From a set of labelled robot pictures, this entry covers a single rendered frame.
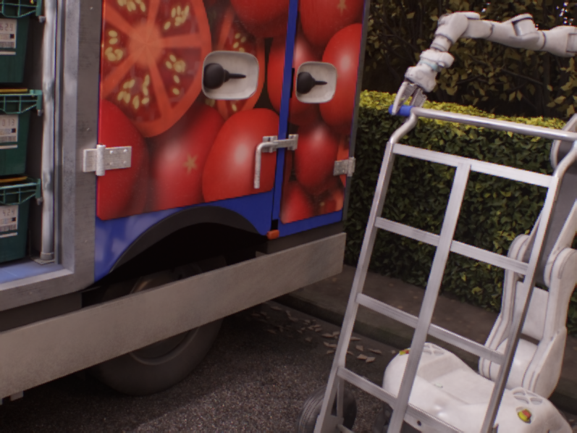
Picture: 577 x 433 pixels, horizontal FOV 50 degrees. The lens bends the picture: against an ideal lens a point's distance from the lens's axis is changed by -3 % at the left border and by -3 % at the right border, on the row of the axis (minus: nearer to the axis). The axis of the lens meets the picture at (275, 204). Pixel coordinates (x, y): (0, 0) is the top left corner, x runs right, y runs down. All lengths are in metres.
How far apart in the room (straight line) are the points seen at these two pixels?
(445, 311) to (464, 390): 1.25
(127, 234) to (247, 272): 0.67
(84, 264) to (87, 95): 0.52
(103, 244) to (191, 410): 0.81
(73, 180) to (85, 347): 0.55
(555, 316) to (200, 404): 1.35
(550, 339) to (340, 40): 1.48
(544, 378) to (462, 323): 1.04
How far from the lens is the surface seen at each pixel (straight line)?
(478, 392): 2.30
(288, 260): 2.81
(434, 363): 2.30
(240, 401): 2.62
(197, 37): 2.19
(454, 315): 3.47
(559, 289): 2.34
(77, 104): 1.92
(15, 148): 2.03
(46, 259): 2.12
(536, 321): 2.46
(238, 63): 2.38
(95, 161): 1.96
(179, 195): 2.22
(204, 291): 2.45
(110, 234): 2.07
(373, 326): 3.26
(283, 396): 2.68
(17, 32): 2.00
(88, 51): 1.92
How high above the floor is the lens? 1.34
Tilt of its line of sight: 13 degrees down
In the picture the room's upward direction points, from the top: 5 degrees clockwise
